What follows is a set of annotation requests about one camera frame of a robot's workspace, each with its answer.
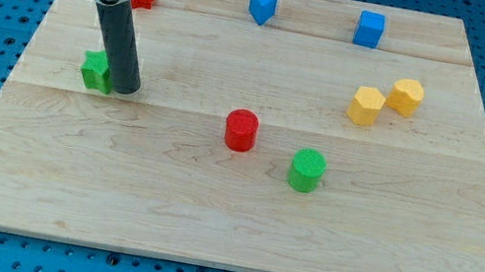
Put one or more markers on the red cylinder block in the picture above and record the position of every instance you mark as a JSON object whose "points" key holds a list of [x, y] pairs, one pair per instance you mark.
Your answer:
{"points": [[240, 130]]}

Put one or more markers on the light wooden board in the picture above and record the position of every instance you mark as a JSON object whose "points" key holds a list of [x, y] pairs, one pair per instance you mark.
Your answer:
{"points": [[150, 173]]}

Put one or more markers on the green cylinder block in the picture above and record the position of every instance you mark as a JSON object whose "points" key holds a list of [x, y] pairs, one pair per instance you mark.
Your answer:
{"points": [[306, 170]]}

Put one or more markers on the yellow hexagon block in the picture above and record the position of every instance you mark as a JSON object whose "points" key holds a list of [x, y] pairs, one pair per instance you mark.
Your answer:
{"points": [[365, 106]]}

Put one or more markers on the blue triangle block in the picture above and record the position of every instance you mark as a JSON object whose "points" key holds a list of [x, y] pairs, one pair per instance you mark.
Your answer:
{"points": [[262, 10]]}

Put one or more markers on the green star block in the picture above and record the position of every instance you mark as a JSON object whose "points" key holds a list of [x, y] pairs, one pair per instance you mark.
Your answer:
{"points": [[95, 72]]}

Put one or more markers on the blue cube block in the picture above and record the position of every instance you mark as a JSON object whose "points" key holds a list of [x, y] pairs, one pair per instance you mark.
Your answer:
{"points": [[369, 29]]}

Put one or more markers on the yellow heart block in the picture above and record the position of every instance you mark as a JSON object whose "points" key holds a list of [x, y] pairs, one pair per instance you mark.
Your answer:
{"points": [[405, 96]]}

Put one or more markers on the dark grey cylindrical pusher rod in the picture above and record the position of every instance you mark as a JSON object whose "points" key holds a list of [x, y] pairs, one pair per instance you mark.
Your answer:
{"points": [[118, 33]]}

